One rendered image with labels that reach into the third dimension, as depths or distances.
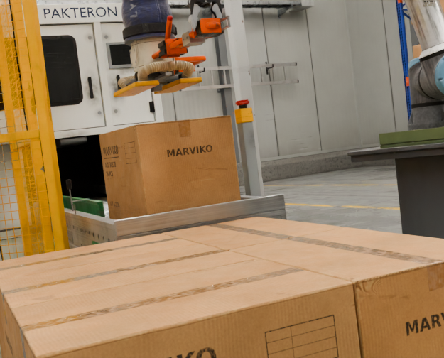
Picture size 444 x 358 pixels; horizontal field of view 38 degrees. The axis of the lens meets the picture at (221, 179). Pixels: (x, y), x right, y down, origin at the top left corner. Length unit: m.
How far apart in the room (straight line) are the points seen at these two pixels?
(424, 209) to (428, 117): 0.35
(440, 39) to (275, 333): 1.46
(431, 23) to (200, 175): 1.01
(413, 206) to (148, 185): 1.01
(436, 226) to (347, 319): 1.29
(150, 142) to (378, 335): 1.39
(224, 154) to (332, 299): 1.40
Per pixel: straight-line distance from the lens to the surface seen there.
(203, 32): 2.21
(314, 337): 1.24
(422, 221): 2.53
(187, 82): 2.67
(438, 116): 2.52
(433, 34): 2.39
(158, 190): 2.46
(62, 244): 3.08
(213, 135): 2.54
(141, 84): 2.60
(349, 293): 1.27
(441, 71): 2.34
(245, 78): 5.71
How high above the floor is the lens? 0.83
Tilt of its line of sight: 3 degrees down
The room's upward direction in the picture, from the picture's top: 7 degrees counter-clockwise
